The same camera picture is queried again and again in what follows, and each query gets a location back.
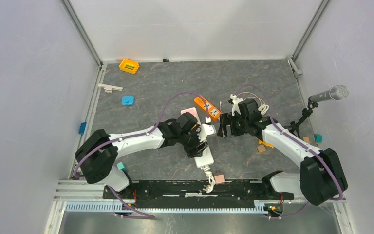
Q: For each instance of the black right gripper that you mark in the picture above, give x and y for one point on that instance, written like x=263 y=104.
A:
x=225 y=119

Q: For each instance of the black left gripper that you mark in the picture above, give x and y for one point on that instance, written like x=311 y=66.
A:
x=192 y=151

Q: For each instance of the white multicolour power strip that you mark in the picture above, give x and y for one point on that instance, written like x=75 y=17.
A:
x=206 y=158

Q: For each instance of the white cube adapter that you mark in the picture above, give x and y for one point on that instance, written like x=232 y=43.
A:
x=205 y=131

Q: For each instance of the pink cube socket adapter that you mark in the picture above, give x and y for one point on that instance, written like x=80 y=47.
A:
x=192 y=111

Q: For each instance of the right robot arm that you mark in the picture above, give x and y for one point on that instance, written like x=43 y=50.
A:
x=321 y=176

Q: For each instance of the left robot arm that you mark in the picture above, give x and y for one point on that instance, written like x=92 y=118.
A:
x=96 y=157

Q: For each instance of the small pink plug adapter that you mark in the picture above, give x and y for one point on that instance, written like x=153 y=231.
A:
x=219 y=178

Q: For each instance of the teal plug adapter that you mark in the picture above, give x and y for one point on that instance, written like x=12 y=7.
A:
x=121 y=166

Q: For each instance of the orange power strip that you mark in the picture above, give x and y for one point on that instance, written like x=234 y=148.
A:
x=204 y=105

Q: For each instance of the colourful toy block stack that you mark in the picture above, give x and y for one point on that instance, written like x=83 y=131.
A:
x=265 y=144

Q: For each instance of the wooden letter cube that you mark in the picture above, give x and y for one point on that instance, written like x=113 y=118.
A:
x=261 y=149

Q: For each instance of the blue rounded adapter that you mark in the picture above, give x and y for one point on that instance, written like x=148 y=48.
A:
x=128 y=100

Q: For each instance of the teal cube right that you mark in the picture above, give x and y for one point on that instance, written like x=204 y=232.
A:
x=318 y=138

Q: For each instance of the yellow toy brick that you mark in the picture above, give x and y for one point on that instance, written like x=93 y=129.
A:
x=129 y=66

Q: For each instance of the grey microphone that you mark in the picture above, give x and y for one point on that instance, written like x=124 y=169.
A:
x=337 y=93

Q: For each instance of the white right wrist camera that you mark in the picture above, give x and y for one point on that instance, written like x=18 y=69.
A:
x=234 y=101

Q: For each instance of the pink charger with cable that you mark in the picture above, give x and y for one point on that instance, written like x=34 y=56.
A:
x=250 y=95

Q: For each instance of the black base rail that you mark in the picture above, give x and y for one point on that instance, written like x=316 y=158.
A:
x=179 y=194

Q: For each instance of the white flat bracket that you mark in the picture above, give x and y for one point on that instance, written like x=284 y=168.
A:
x=109 y=88

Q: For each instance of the blue wall clip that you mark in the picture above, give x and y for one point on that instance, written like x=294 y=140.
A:
x=82 y=128

